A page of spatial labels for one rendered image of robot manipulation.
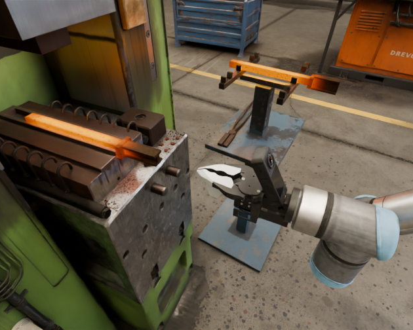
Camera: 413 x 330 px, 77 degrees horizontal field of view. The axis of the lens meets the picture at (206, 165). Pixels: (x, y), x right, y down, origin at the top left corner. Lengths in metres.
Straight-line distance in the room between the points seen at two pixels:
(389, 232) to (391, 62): 3.45
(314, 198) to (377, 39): 3.41
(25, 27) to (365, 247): 0.62
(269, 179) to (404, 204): 0.28
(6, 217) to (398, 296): 1.70
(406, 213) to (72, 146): 0.74
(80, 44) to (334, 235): 0.84
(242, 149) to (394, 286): 1.15
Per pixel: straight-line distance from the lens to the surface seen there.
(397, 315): 1.72
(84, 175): 0.63
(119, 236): 0.67
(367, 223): 0.52
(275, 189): 0.48
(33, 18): 0.48
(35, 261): 0.83
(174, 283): 1.34
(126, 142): 0.64
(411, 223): 0.64
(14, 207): 0.71
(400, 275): 1.85
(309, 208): 0.50
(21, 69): 1.05
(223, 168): 0.55
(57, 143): 0.75
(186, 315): 1.45
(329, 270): 0.61
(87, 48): 0.93
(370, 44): 3.86
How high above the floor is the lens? 1.38
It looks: 42 degrees down
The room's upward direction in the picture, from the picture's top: straight up
